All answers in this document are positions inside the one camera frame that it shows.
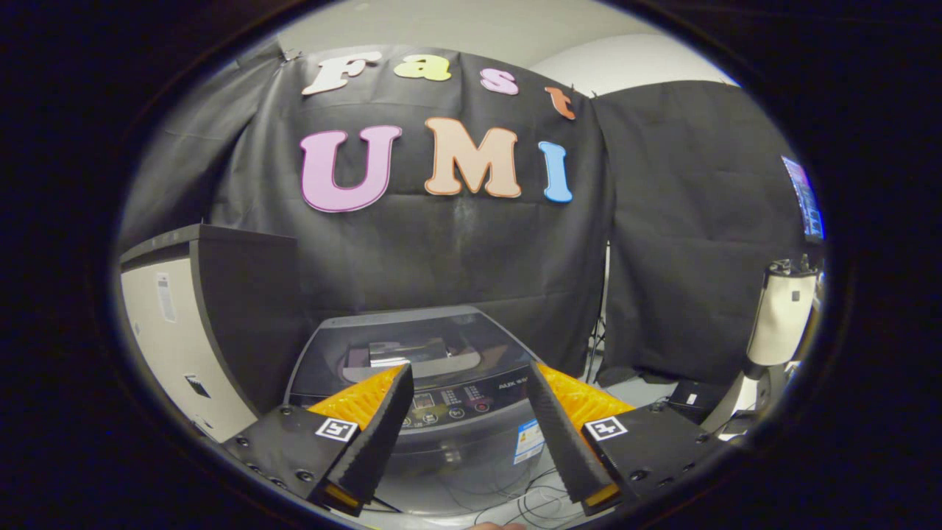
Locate grey and beige cabinet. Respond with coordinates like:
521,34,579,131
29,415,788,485
118,225,316,442

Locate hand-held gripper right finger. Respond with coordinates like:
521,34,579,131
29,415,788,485
528,361,726,516

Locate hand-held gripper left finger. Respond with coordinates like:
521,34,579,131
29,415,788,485
221,363,414,516

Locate dark washing machine lid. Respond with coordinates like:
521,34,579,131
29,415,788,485
289,307,536,407

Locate grey washing machine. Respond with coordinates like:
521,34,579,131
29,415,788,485
283,305,562,516

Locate computer monitor screen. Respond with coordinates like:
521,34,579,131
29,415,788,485
782,156,825,244

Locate black floor cables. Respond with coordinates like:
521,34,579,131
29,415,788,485
471,462,584,528

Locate black backdrop cloth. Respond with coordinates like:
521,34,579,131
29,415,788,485
118,44,810,387

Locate white cylindrical device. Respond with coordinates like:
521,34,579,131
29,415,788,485
721,256,820,437

